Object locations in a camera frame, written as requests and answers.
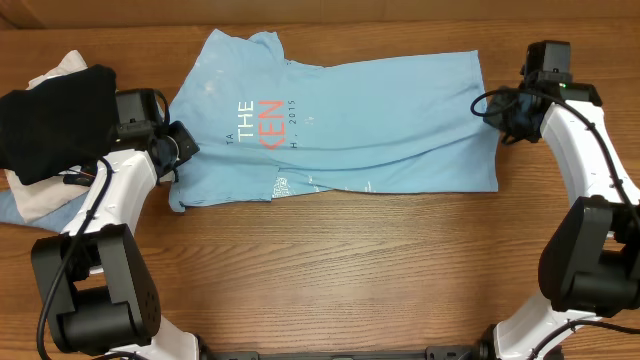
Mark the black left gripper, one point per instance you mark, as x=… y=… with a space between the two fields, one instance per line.
x=186 y=144

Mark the light blue printed t-shirt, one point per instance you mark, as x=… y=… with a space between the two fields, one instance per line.
x=268 y=127

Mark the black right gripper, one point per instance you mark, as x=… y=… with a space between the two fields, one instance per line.
x=492 y=117

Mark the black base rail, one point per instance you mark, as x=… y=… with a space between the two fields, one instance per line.
x=340 y=355

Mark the beige folded garment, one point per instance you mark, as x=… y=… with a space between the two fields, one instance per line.
x=41 y=198

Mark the black folded garment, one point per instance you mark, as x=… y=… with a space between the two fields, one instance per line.
x=65 y=121

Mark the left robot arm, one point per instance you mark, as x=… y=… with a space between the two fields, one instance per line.
x=98 y=295

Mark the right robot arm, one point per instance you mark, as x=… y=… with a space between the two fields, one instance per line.
x=589 y=270

